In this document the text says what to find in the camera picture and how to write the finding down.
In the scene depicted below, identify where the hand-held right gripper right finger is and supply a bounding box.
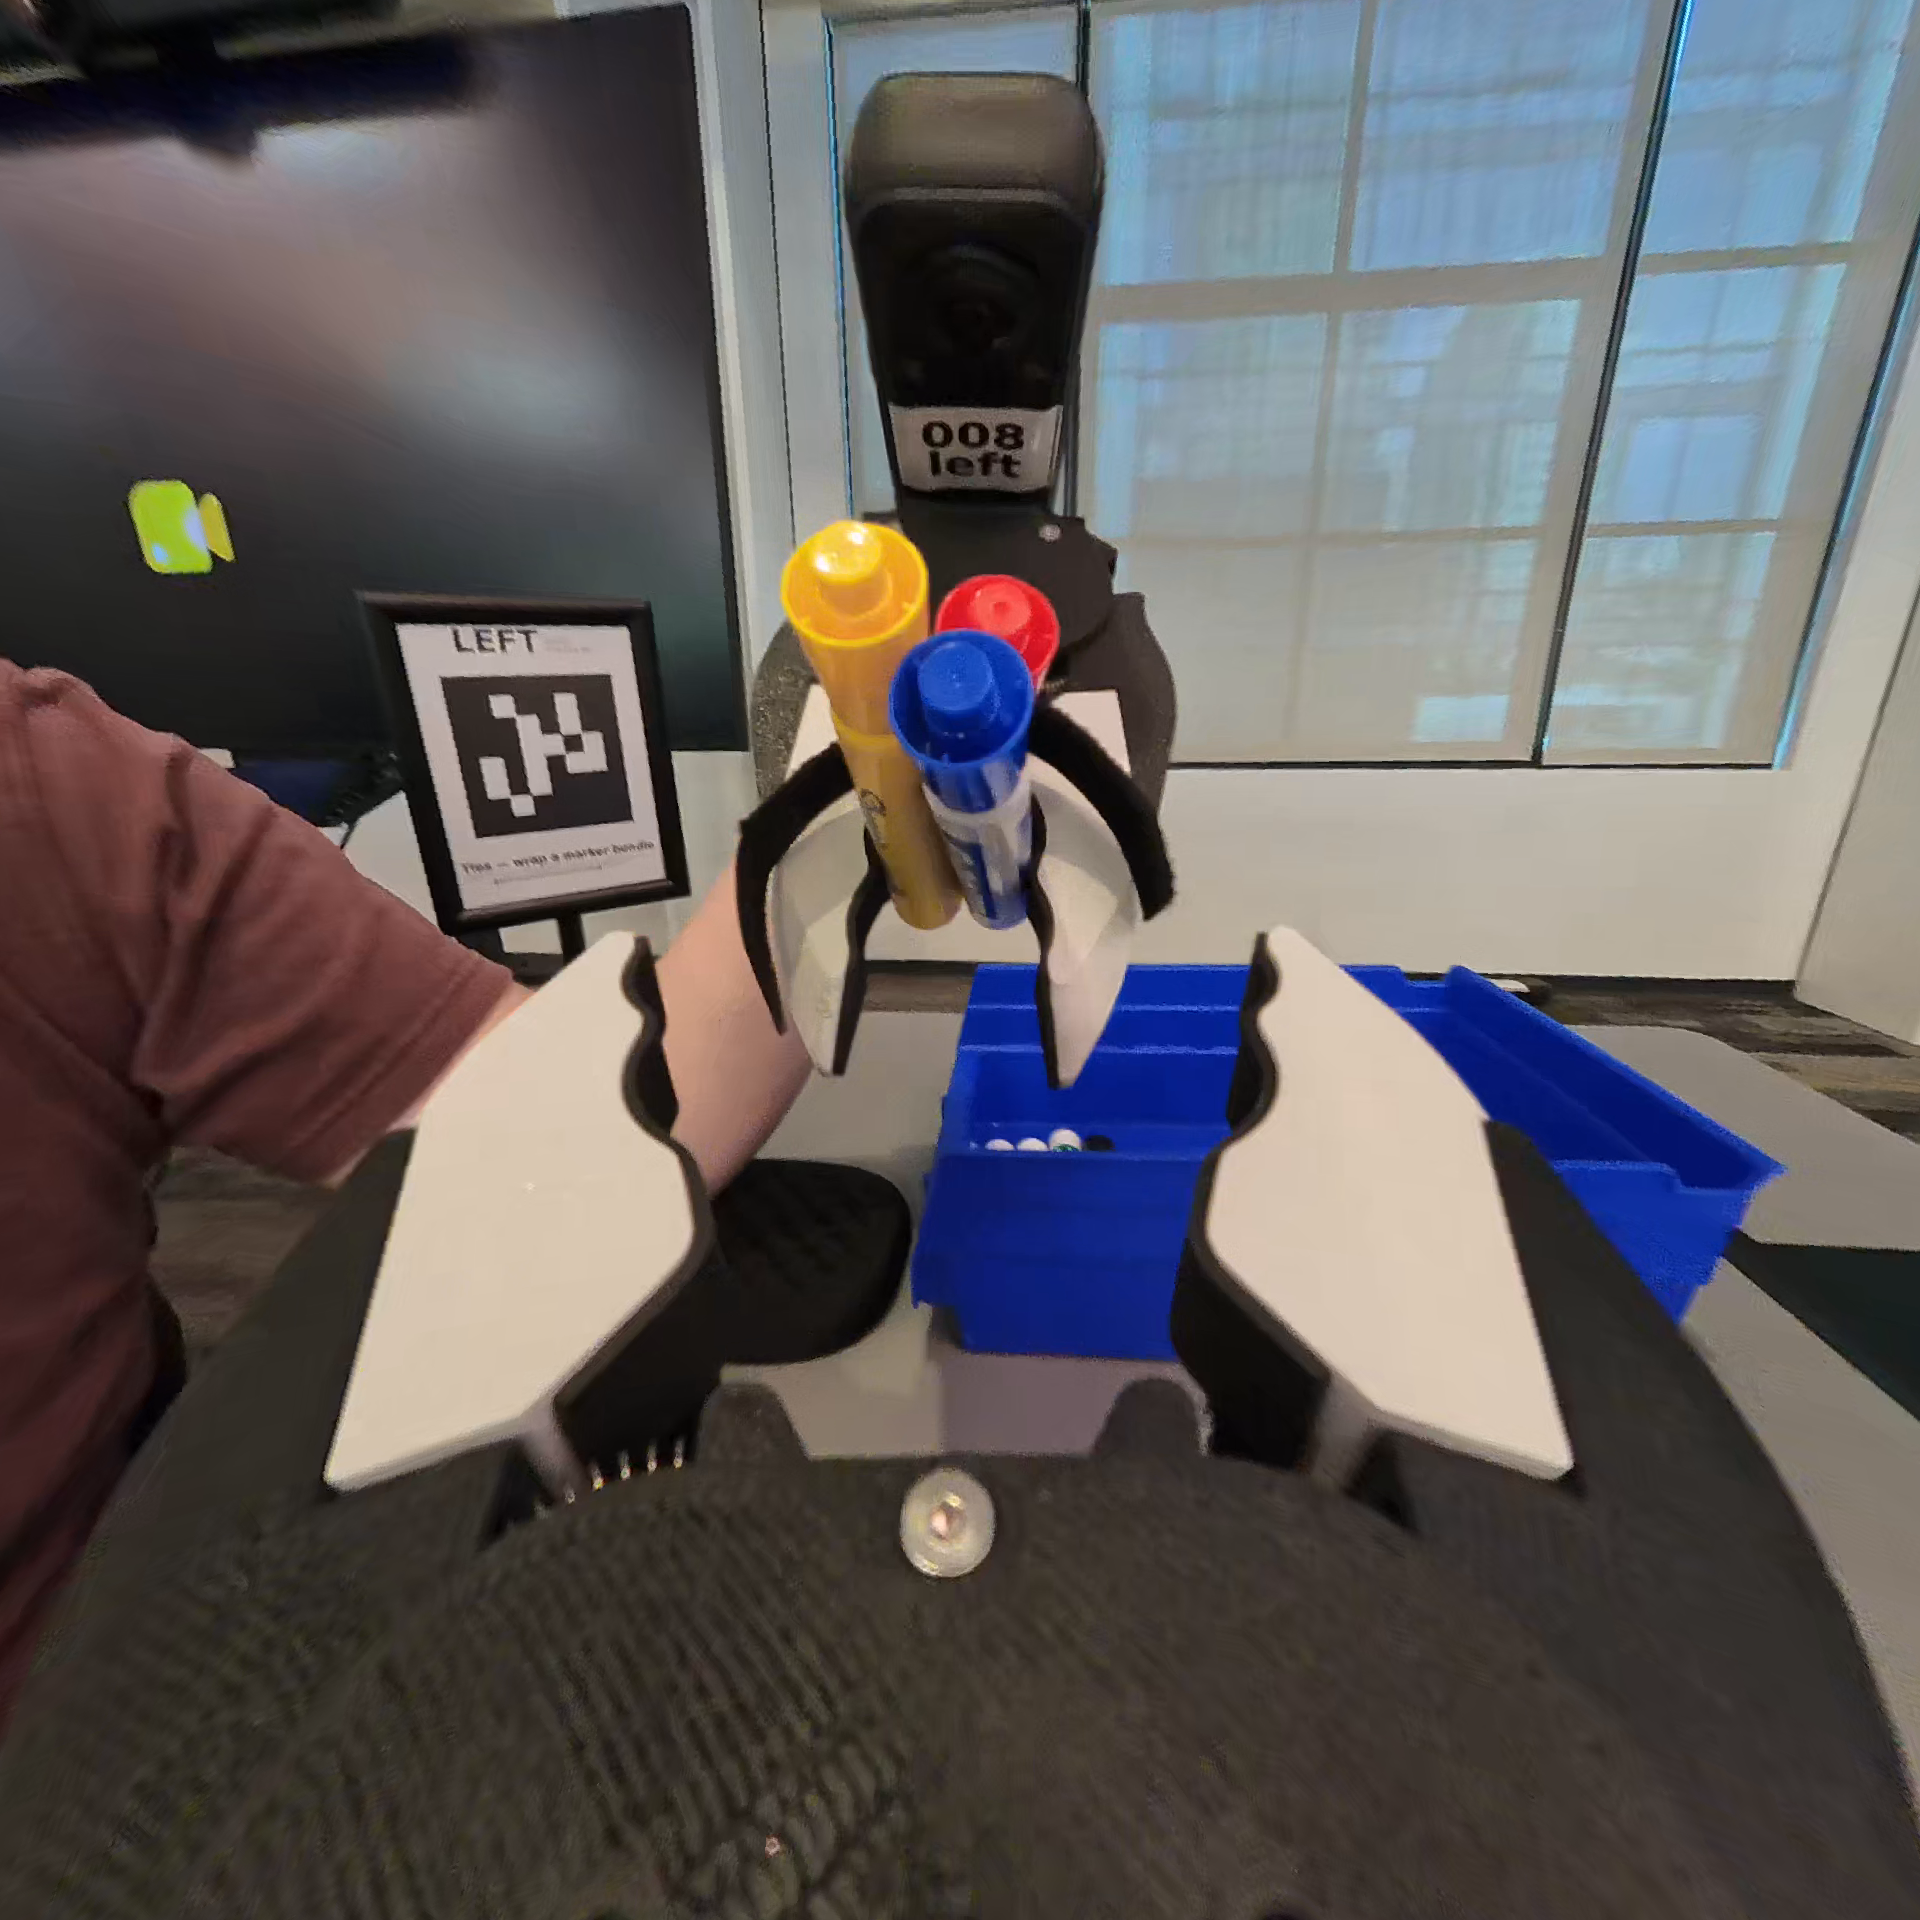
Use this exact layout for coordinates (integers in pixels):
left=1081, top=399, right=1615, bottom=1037
left=1168, top=923, right=1578, bottom=1486

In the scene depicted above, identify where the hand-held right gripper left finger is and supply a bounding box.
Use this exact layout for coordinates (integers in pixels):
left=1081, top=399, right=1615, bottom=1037
left=323, top=931, right=718, bottom=1497

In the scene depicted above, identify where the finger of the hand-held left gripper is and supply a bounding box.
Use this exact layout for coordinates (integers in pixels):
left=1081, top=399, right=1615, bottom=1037
left=766, top=691, right=903, bottom=1078
left=1029, top=686, right=1143, bottom=1089

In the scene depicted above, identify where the yellow highlighter marker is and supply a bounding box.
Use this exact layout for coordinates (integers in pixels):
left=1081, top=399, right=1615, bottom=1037
left=781, top=520, right=964, bottom=931

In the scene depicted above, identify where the blue dry erase marker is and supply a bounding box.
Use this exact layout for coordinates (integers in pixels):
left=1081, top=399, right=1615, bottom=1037
left=887, top=630, right=1042, bottom=931

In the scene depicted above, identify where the red dry erase marker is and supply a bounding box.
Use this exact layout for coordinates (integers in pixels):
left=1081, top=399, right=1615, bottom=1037
left=933, top=574, right=1061, bottom=691

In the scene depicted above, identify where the black chair armrest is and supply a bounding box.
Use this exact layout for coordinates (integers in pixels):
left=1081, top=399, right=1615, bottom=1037
left=706, top=1160, right=918, bottom=1368

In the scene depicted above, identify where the large glass window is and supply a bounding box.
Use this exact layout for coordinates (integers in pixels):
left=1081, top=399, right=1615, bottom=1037
left=766, top=0, right=1920, bottom=772

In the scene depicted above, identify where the large black wall screen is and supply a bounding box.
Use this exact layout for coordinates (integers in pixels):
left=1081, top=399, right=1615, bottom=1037
left=0, top=0, right=748, bottom=756

